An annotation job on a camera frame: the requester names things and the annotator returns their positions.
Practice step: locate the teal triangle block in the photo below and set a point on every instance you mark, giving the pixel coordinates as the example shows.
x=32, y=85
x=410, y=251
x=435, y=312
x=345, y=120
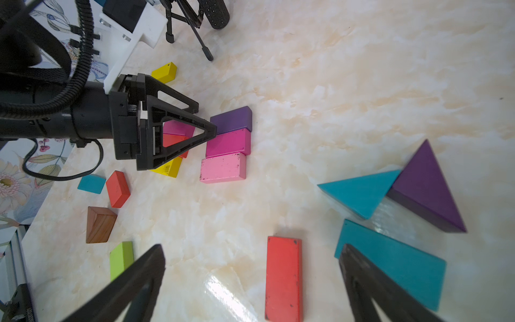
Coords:
x=361, y=195

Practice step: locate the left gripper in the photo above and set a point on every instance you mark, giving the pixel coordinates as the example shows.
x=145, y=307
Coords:
x=124, y=120

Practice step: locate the black microphone on tripod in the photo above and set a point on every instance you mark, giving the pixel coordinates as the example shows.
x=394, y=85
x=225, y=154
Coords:
x=215, y=11

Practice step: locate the brown triangle block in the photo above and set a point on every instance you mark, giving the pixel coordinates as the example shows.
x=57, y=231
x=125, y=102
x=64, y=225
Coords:
x=100, y=223

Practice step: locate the magenta block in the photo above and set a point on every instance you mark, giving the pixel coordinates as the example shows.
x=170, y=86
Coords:
x=238, y=141
x=178, y=129

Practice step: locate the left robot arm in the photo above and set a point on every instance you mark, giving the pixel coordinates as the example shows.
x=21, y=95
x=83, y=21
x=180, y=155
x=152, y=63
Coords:
x=45, y=94

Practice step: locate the pink rectangular block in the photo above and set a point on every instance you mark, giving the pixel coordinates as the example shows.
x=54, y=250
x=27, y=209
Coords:
x=225, y=168

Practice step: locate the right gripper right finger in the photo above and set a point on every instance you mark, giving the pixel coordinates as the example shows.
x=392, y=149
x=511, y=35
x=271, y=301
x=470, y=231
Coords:
x=366, y=284

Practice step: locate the yellow block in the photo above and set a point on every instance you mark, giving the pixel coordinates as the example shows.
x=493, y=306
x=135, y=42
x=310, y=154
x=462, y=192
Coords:
x=170, y=169
x=166, y=73

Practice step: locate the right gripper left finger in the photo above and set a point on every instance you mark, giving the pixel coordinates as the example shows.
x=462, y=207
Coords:
x=134, y=292

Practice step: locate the teal rectangular block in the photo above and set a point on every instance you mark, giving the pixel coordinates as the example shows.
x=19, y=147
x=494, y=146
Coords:
x=419, y=273

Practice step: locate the purple triangle block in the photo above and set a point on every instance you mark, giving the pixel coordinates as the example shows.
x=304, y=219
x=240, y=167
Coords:
x=421, y=188

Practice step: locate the purple rectangular block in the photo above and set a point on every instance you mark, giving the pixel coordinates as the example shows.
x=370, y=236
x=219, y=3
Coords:
x=238, y=119

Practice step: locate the teal block left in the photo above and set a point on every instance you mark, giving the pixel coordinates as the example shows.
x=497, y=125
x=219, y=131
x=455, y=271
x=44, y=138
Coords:
x=92, y=183

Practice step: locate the lime green block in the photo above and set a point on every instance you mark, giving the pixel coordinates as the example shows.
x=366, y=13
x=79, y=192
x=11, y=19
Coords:
x=121, y=258

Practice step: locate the red block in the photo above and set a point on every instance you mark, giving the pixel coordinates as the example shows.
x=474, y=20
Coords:
x=171, y=139
x=284, y=279
x=118, y=190

